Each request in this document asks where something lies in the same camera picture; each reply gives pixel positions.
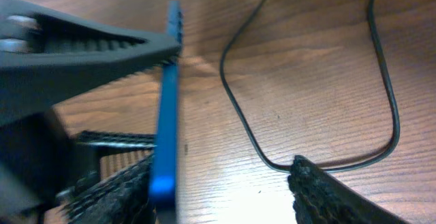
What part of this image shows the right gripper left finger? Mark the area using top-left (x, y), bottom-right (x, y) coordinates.
top-left (62, 155), bottom-right (157, 224)

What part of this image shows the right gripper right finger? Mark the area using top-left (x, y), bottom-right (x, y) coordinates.
top-left (287, 155), bottom-right (406, 224)

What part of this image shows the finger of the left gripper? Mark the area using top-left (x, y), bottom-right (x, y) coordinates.
top-left (1, 0), bottom-right (181, 125)

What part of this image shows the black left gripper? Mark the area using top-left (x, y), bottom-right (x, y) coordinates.
top-left (1, 110), bottom-right (156, 216)

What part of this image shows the blue Samsung Galaxy smartphone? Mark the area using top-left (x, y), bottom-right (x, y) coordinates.
top-left (148, 0), bottom-right (184, 224)

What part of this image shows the black USB charging cable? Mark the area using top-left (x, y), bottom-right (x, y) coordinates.
top-left (219, 0), bottom-right (401, 174)

